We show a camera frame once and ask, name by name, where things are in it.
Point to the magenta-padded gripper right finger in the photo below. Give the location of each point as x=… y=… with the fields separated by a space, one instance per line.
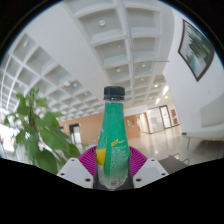
x=150 y=171

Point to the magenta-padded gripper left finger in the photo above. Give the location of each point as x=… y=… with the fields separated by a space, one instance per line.
x=75 y=173

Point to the dark-framed glass door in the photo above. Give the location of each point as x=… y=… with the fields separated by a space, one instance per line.
x=165 y=116

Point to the green leafy potted plant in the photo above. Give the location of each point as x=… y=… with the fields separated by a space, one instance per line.
x=43 y=136

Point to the framed landscape painting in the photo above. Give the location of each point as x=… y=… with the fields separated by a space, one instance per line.
x=196 y=50

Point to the green plastic drink bottle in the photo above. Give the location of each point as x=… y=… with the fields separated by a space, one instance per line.
x=113 y=140

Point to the round ceiling lights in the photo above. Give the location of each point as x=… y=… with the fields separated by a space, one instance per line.
x=102 y=23

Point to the black metal chairs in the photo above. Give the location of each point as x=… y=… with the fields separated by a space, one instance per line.
x=175 y=154

